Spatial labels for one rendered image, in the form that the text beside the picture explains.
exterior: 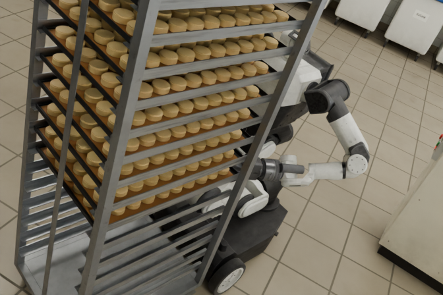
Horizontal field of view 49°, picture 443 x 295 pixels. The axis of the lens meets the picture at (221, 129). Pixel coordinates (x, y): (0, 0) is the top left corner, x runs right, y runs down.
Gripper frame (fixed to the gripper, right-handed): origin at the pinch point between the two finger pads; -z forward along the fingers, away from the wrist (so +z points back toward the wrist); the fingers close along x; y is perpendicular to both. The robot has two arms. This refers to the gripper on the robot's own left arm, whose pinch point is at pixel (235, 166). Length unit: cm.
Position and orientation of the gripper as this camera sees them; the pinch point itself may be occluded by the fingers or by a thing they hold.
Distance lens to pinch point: 184.7
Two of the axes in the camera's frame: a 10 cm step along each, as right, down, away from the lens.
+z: 9.4, 1.1, 3.3
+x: 2.9, -7.8, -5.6
